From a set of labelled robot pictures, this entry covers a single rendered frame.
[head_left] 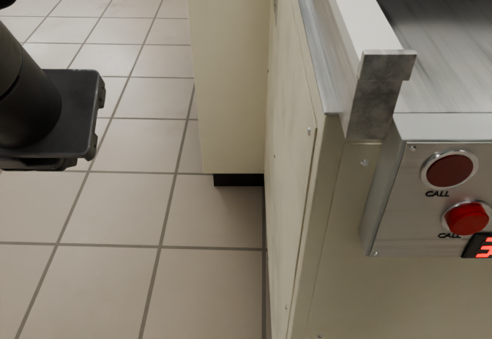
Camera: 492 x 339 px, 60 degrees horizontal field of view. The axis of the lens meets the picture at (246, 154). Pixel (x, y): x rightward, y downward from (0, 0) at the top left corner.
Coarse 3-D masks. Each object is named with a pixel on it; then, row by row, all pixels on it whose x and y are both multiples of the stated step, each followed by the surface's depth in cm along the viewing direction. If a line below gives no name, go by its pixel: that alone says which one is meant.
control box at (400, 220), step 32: (416, 128) 30; (448, 128) 30; (480, 128) 30; (384, 160) 33; (416, 160) 30; (480, 160) 30; (384, 192) 33; (416, 192) 32; (448, 192) 32; (480, 192) 32; (384, 224) 35; (416, 224) 35; (384, 256) 38; (416, 256) 38; (448, 256) 38
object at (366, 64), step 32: (320, 0) 38; (352, 0) 31; (320, 32) 38; (352, 32) 27; (384, 32) 27; (352, 64) 26; (384, 64) 24; (352, 96) 27; (384, 96) 26; (352, 128) 28; (384, 128) 28
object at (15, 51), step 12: (0, 24) 22; (0, 36) 22; (12, 36) 24; (0, 48) 22; (12, 48) 23; (0, 60) 22; (12, 60) 23; (0, 72) 22; (12, 72) 23; (0, 84) 23; (0, 96) 23
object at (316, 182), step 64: (384, 0) 46; (448, 0) 46; (320, 64) 36; (448, 64) 36; (320, 128) 33; (320, 192) 37; (320, 256) 44; (320, 320) 52; (384, 320) 52; (448, 320) 52
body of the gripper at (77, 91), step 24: (24, 48) 25; (24, 72) 24; (48, 72) 30; (72, 72) 30; (96, 72) 30; (24, 96) 25; (48, 96) 27; (72, 96) 29; (96, 96) 29; (0, 120) 25; (24, 120) 26; (48, 120) 28; (72, 120) 29; (96, 120) 29; (0, 144) 27; (24, 144) 28; (48, 144) 28; (72, 144) 28; (96, 144) 29
